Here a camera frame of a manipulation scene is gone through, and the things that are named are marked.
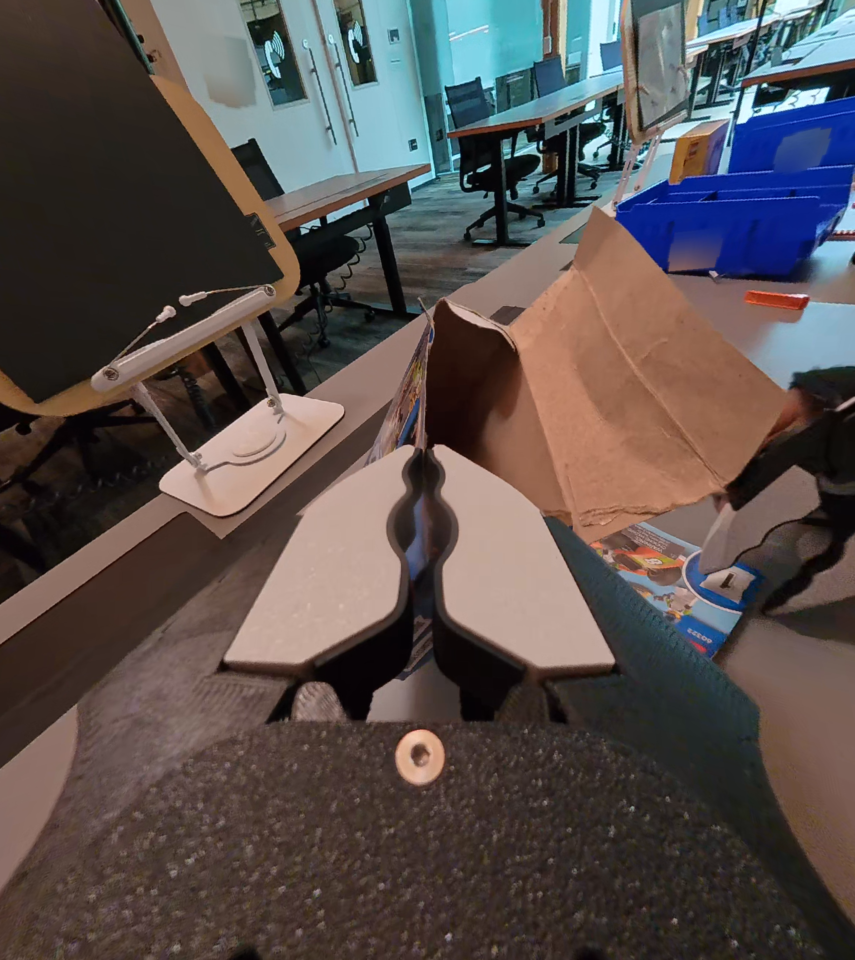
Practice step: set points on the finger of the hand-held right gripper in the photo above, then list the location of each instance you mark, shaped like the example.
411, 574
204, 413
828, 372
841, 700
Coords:
833, 563
788, 488

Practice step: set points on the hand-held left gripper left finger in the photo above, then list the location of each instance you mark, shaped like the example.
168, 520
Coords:
323, 593

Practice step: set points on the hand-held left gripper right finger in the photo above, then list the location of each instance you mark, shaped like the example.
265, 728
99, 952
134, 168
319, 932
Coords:
525, 593

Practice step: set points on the lego instruction booklet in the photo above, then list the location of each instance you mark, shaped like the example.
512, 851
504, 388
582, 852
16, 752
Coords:
653, 578

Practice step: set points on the blue lego set box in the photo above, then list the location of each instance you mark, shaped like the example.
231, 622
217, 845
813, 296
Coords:
623, 375

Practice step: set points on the person's right hand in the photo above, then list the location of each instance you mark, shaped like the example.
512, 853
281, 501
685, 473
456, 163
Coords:
794, 413

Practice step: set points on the orange flat piece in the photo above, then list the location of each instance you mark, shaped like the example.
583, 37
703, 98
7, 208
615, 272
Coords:
777, 300

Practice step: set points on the blue plastic bin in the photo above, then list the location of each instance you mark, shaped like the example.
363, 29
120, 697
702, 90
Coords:
728, 225
803, 135

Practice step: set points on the yellow cardboard box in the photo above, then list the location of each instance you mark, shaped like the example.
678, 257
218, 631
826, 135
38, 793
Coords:
701, 150

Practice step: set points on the black office chair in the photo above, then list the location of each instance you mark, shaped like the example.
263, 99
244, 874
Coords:
308, 248
473, 128

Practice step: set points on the long wooden desk black legs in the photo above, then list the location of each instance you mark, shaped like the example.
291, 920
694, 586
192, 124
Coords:
533, 108

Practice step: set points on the white double glass door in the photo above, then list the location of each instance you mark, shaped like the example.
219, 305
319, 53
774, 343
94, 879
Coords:
323, 75

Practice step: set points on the wooden desk black frame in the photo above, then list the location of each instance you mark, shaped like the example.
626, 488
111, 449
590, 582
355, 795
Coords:
338, 192

